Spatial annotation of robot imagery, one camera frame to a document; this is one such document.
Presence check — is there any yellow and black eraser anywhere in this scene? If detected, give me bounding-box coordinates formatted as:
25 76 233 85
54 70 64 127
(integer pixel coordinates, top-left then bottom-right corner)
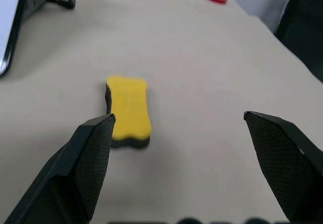
104 75 152 149

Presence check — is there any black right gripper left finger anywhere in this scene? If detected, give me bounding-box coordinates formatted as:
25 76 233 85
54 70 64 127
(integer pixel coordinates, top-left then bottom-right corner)
0 113 117 224

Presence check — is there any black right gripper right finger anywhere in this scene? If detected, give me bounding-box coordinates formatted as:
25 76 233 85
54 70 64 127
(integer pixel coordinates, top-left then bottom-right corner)
243 110 323 224

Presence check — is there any whiteboard with black frame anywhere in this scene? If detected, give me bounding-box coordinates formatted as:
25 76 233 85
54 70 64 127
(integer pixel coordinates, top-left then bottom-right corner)
0 0 50 78

